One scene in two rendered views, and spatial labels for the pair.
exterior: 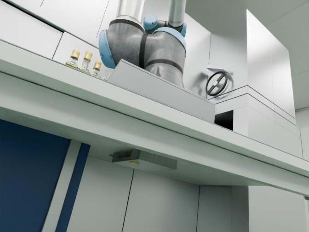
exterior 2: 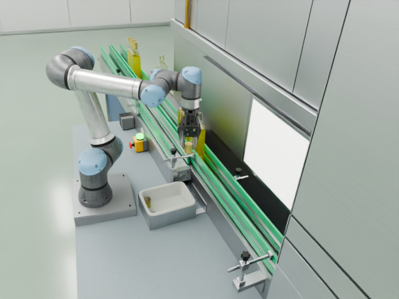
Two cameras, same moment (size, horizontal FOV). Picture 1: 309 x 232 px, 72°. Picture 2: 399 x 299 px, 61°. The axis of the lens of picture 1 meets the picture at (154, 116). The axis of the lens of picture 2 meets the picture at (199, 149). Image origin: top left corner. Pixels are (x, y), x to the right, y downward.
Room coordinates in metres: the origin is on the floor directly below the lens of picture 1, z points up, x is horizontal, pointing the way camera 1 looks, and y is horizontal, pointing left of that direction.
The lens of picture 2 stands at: (1.10, -1.13, 1.88)
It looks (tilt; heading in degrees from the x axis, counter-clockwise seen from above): 34 degrees down; 95
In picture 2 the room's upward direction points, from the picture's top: 4 degrees clockwise
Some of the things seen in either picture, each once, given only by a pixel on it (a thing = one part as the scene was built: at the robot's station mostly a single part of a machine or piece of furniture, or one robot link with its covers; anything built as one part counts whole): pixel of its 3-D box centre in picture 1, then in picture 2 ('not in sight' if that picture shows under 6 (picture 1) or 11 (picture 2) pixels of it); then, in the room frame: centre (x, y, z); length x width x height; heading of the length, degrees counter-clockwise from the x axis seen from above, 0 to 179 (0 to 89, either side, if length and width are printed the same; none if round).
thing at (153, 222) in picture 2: not in sight; (172, 203); (0.88, 0.03, 0.79); 0.27 x 0.17 x 0.08; 32
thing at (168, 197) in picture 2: not in sight; (166, 203); (0.86, 0.01, 0.80); 0.22 x 0.17 x 0.09; 32
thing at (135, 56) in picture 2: not in sight; (136, 61); (0.38, 1.20, 1.02); 0.06 x 0.06 x 0.28; 32
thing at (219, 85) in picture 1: (217, 84); not in sight; (1.44, -0.45, 1.49); 0.21 x 0.05 x 0.21; 32
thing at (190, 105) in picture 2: not in sight; (191, 101); (0.94, 0.09, 1.29); 0.08 x 0.08 x 0.05
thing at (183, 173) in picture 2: not in sight; (181, 174); (0.90, 0.18, 0.85); 0.09 x 0.04 x 0.07; 32
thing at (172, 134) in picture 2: not in sight; (138, 87); (0.46, 0.97, 0.93); 1.75 x 0.01 x 0.08; 122
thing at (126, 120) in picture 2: not in sight; (126, 121); (0.45, 0.73, 0.79); 0.08 x 0.08 x 0.08; 32
